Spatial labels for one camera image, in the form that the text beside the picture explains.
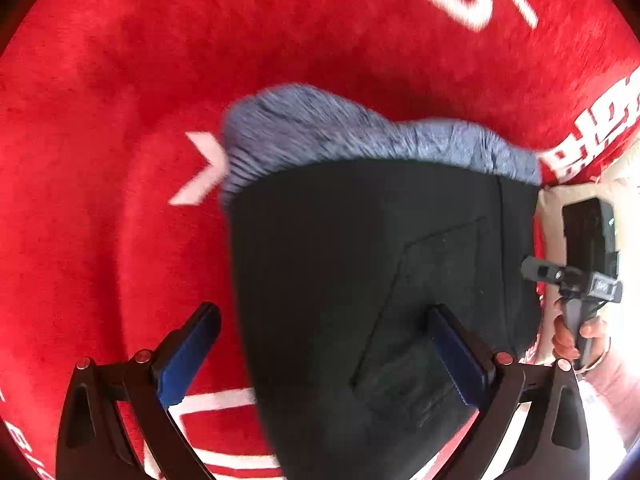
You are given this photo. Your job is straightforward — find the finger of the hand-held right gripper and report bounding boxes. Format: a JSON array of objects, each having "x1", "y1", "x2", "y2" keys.
[{"x1": 520, "y1": 255, "x2": 567, "y2": 287}]

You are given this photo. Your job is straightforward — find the person's right hand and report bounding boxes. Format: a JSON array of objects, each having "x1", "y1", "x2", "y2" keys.
[{"x1": 551, "y1": 300, "x2": 612, "y2": 367}]

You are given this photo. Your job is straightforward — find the black pants with grey lining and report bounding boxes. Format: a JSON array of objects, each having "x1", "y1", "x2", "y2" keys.
[{"x1": 220, "y1": 82, "x2": 546, "y2": 480}]

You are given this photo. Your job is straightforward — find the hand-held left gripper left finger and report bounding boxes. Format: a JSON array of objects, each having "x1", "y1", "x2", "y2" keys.
[{"x1": 56, "y1": 301, "x2": 223, "y2": 480}]

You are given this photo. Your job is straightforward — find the red blanket with white print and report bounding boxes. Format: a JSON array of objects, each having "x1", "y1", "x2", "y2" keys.
[{"x1": 0, "y1": 0, "x2": 640, "y2": 480}]

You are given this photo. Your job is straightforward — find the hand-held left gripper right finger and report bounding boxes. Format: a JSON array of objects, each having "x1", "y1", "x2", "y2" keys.
[{"x1": 426, "y1": 304, "x2": 593, "y2": 480}]

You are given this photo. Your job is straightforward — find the person's right forearm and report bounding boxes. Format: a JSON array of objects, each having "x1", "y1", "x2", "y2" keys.
[{"x1": 572, "y1": 337, "x2": 640, "y2": 453}]

